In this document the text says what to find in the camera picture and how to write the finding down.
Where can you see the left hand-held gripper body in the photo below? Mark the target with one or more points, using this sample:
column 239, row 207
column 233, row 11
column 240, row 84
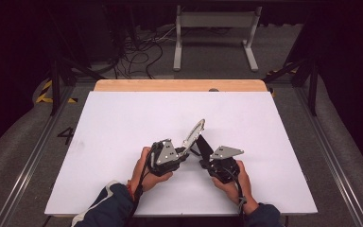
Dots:
column 165, row 156

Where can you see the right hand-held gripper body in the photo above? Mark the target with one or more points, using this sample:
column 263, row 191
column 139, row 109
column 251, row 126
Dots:
column 225, row 167

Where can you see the black cloth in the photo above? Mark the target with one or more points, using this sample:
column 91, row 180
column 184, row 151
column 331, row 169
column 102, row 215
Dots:
column 205, row 146

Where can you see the person's right hand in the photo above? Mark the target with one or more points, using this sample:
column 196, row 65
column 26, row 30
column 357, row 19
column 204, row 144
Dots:
column 233, row 190

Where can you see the person's left hand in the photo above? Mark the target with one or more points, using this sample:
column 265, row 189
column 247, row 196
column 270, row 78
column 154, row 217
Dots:
column 145, row 181

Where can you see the white board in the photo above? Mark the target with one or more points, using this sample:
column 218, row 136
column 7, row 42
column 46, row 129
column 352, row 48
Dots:
column 123, row 126

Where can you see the wooden table edge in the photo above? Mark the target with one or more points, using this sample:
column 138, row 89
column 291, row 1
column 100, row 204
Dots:
column 170, row 85

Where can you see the black metal stand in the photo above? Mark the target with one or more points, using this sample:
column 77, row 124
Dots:
column 56, row 72
column 310, row 72

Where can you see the yellow black floor tape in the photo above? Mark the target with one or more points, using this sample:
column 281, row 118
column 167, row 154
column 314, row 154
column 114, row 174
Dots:
column 45, row 94

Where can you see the aluminium floor rail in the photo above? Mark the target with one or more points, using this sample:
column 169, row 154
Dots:
column 31, row 157
column 334, row 157

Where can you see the white metal stand frame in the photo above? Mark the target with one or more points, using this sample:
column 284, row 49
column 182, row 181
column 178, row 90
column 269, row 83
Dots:
column 216, row 20

